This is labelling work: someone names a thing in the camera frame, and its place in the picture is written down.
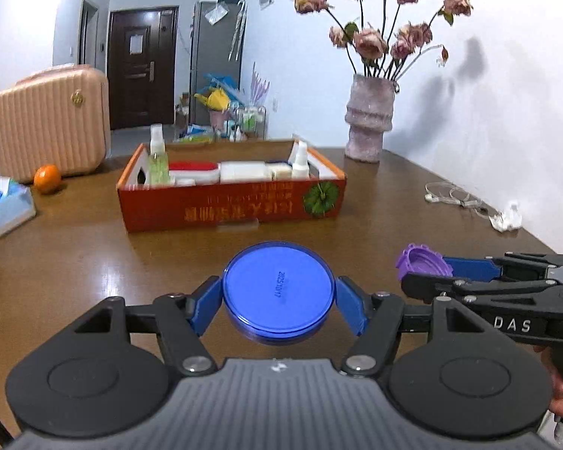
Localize dark brown entrance door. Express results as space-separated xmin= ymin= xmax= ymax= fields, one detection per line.
xmin=108 ymin=7 xmax=179 ymax=131

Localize crumpled white tissue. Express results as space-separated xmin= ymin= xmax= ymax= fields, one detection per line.
xmin=488 ymin=202 xmax=523 ymax=233

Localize yellow plastic bag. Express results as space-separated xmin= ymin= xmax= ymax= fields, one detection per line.
xmin=194 ymin=87 xmax=230 ymax=111

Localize wire rack with bottles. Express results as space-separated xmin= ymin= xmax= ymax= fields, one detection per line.
xmin=223 ymin=105 xmax=268 ymax=141

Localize blue tissue box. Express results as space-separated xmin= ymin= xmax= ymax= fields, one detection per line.
xmin=0 ymin=177 xmax=37 ymax=241

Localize blue round jar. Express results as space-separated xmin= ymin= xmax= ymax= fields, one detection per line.
xmin=221 ymin=241 xmax=336 ymax=347

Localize green spray bottle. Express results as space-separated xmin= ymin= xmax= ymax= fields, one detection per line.
xmin=149 ymin=124 xmax=171 ymax=187

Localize white spray bottle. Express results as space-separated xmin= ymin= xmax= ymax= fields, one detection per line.
xmin=291 ymin=141 xmax=310 ymax=180

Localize person's right hand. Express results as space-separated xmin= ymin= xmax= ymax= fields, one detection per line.
xmin=534 ymin=344 xmax=563 ymax=420

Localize red and white lint brush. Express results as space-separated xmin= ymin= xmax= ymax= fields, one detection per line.
xmin=169 ymin=160 xmax=219 ymax=186

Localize pink ribbed suitcase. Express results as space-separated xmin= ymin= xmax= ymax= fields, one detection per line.
xmin=0 ymin=63 xmax=112 ymax=183

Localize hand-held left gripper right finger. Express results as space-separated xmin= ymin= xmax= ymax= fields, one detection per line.
xmin=335 ymin=276 xmax=493 ymax=378

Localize dried pink roses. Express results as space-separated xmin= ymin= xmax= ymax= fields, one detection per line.
xmin=293 ymin=0 xmax=474 ymax=81

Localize grey refrigerator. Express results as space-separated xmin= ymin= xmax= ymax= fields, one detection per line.
xmin=190 ymin=0 xmax=248 ymax=139

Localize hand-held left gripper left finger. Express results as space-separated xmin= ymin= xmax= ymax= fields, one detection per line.
xmin=75 ymin=276 xmax=222 ymax=377

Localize purple ridged cap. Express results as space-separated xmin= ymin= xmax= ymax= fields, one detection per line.
xmin=396 ymin=244 xmax=453 ymax=282

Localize orange cardboard box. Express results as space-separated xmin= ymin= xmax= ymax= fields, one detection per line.
xmin=117 ymin=139 xmax=347 ymax=234

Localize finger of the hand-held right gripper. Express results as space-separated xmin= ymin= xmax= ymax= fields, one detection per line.
xmin=401 ymin=272 xmax=553 ymax=303
xmin=443 ymin=252 xmax=563 ymax=283

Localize white earphones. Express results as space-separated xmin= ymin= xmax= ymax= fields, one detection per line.
xmin=425 ymin=182 xmax=489 ymax=210

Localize pink textured vase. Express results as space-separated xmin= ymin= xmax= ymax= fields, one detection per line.
xmin=345 ymin=73 xmax=399 ymax=162

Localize orange fruit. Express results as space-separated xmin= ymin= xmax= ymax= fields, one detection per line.
xmin=34 ymin=165 xmax=62 ymax=194

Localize purple plant wall sticker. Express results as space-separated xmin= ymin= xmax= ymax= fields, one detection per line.
xmin=250 ymin=61 xmax=271 ymax=104

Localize large white box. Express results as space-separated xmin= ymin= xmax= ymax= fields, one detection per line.
xmin=220 ymin=162 xmax=273 ymax=183

